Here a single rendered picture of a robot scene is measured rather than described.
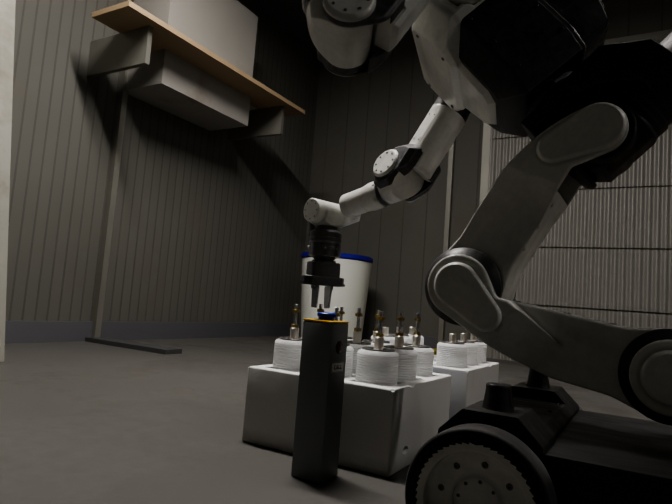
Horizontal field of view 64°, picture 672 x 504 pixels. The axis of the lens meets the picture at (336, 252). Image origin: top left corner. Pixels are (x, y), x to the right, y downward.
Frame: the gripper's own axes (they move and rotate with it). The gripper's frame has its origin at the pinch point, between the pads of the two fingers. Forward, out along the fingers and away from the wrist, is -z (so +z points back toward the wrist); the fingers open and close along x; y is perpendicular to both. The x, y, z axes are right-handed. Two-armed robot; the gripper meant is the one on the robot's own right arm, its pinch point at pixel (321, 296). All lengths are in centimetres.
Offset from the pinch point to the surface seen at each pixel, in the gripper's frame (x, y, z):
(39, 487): -63, -26, -36
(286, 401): -13.8, -14.5, -25.0
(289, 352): -12.4, -10.5, -14.1
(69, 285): -59, 223, -3
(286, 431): -13.4, -15.1, -31.7
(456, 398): 45, -4, -27
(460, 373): 45.7, -4.8, -19.6
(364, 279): 151, 240, 18
